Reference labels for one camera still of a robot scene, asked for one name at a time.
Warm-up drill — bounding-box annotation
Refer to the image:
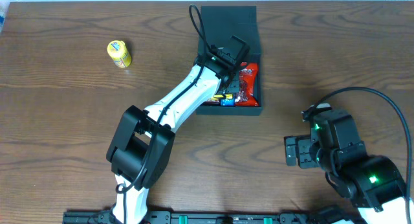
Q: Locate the red hacks sweets bag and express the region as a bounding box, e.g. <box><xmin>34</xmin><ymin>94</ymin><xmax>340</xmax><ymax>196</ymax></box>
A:
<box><xmin>235</xmin><ymin>62</ymin><xmax>259</xmax><ymax>107</ymax></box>

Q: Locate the blue oreo cookie pack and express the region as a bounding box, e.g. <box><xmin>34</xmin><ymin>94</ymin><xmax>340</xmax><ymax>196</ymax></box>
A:
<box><xmin>220</xmin><ymin>99</ymin><xmax>235</xmax><ymax>107</ymax></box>

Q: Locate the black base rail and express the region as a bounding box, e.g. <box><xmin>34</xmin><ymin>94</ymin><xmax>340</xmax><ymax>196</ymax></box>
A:
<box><xmin>62</xmin><ymin>206</ymin><xmax>369</xmax><ymax>224</ymax></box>

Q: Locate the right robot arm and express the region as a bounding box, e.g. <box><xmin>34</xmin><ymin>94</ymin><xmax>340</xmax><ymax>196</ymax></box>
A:
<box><xmin>284</xmin><ymin>107</ymin><xmax>413</xmax><ymax>223</ymax></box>

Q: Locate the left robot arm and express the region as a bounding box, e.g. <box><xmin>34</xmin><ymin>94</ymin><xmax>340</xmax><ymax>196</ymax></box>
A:
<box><xmin>106</xmin><ymin>36</ymin><xmax>250</xmax><ymax>223</ymax></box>

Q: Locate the yellow peanut butter snack packet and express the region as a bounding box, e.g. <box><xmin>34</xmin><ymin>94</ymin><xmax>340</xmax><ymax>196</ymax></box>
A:
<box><xmin>210</xmin><ymin>93</ymin><xmax>234</xmax><ymax>102</ymax></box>

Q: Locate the yellow round candy container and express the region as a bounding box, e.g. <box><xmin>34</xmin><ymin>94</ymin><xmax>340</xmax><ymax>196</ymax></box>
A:
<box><xmin>107</xmin><ymin>40</ymin><xmax>132</xmax><ymax>68</ymax></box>

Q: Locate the dark green box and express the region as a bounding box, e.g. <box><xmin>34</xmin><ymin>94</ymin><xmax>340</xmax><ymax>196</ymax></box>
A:
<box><xmin>196</xmin><ymin>6</ymin><xmax>263</xmax><ymax>116</ymax></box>

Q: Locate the red hello panda box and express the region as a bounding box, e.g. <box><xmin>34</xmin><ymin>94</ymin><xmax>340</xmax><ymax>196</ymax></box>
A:
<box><xmin>202</xmin><ymin>99</ymin><xmax>221</xmax><ymax>106</ymax></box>

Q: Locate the right black cable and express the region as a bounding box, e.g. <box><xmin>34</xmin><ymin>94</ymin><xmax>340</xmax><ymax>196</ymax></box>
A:
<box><xmin>315</xmin><ymin>86</ymin><xmax>414</xmax><ymax>215</ymax></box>

